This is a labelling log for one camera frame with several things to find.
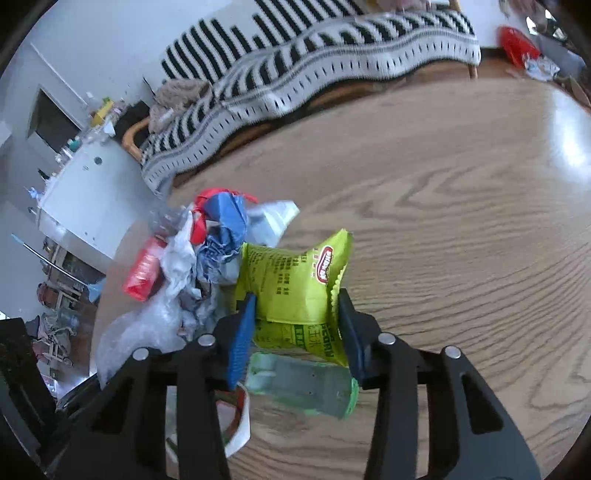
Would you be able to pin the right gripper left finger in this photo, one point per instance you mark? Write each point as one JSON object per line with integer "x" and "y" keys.
{"x": 120, "y": 434}

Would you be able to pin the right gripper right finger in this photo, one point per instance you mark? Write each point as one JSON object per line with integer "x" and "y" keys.
{"x": 471, "y": 434}

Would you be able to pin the green snack bag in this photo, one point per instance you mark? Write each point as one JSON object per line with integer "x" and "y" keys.
{"x": 297, "y": 296}

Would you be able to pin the wooden shelf rack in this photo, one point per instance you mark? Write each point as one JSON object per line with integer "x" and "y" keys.
{"x": 70, "y": 292}

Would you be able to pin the red bottle label wrapper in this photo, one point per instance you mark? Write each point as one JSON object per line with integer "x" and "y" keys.
{"x": 145, "y": 271}

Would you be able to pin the blue crumpled wrapper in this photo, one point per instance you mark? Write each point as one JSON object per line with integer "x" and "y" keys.
{"x": 218, "y": 258}

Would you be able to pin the white cabinet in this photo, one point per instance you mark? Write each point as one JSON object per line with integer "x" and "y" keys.
{"x": 89, "y": 206}

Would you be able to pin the beige knitted cloth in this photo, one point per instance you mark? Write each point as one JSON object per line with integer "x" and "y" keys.
{"x": 172, "y": 99}

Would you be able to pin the red plastic bag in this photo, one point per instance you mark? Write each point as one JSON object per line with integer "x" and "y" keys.
{"x": 517, "y": 46}

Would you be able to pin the black white striped sofa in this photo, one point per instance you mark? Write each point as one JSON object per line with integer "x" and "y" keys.
{"x": 263, "y": 60}

